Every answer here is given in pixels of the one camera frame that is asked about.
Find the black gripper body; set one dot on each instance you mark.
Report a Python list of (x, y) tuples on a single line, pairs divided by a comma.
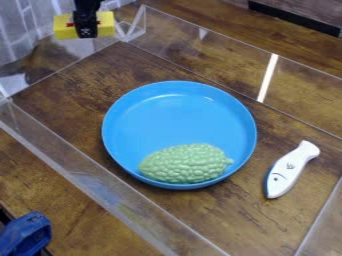
[(87, 5)]

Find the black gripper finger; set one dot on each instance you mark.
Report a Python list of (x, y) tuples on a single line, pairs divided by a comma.
[(85, 24)]

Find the yellow butter brick toy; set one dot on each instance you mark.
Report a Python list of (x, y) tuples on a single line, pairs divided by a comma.
[(64, 29)]

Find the blue round plastic tray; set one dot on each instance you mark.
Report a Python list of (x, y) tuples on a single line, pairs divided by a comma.
[(173, 113)]

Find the white grid curtain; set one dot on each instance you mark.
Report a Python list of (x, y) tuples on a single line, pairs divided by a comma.
[(26, 22)]

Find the dark baseboard strip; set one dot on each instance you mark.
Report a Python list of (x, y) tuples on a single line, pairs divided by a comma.
[(295, 19)]

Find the green bitter gourd toy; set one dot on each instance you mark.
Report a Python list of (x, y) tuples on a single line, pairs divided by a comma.
[(185, 164)]

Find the white wooden fish toy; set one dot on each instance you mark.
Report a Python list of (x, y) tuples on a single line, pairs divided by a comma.
[(287, 168)]

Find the clear acrylic enclosure wall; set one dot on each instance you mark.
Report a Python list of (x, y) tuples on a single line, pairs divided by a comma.
[(282, 69)]

